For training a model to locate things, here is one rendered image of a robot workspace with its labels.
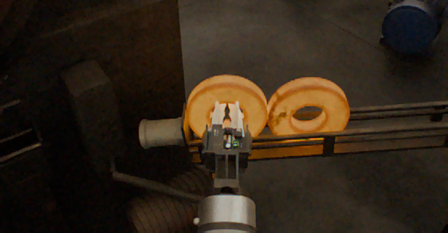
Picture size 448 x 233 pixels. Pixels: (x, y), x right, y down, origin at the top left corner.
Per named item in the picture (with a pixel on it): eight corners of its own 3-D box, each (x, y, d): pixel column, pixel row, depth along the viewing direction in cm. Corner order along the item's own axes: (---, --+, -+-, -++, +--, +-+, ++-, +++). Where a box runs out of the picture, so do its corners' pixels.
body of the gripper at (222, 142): (250, 120, 64) (252, 190, 57) (247, 145, 71) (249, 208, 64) (203, 120, 64) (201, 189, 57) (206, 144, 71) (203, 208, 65)
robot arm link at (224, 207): (254, 238, 63) (195, 237, 63) (253, 209, 65) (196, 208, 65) (258, 221, 55) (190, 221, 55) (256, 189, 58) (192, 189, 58)
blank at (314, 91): (266, 78, 72) (268, 90, 70) (350, 74, 71) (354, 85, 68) (267, 137, 82) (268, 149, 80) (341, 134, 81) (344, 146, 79)
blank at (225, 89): (182, 77, 73) (180, 88, 70) (265, 71, 72) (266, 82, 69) (194, 136, 83) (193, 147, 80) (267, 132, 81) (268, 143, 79)
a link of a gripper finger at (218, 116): (227, 82, 71) (226, 126, 65) (227, 101, 76) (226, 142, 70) (210, 82, 71) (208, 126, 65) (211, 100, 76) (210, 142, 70)
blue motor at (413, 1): (370, 51, 226) (386, -3, 203) (398, 15, 261) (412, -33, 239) (423, 70, 212) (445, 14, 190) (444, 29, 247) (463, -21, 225)
